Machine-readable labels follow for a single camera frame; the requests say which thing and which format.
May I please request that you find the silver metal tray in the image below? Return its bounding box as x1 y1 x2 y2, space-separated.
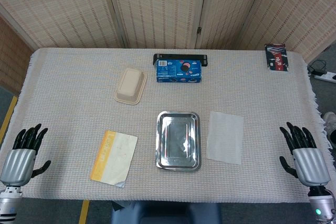
156 111 202 173

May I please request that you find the yellow white Lexicon book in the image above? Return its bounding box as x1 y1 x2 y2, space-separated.
90 130 139 189

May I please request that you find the white woven tablecloth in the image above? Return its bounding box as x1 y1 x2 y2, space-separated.
0 47 335 204

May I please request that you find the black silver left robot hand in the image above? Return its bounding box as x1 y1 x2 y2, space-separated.
0 123 52 187

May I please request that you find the black flat device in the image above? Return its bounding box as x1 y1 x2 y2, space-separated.
153 53 208 67

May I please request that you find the white paper sheet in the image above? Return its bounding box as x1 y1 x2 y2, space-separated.
206 111 244 166

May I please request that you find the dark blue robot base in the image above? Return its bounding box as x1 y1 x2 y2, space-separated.
110 200 223 224

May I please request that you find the blue Oreo cookie box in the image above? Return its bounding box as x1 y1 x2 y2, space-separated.
155 59 203 84

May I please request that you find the white shoe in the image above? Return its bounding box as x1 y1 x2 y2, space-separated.
322 111 336 143

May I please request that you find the woven folding screen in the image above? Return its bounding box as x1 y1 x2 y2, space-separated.
0 0 336 96

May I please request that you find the dark red printed box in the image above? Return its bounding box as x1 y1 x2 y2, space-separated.
264 42 290 72

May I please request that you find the beige upturned food container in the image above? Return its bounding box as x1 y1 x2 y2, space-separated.
113 67 148 105

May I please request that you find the white power strip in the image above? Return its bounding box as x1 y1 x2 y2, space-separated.
314 71 336 82

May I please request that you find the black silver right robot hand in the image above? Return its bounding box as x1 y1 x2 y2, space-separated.
279 122 331 188

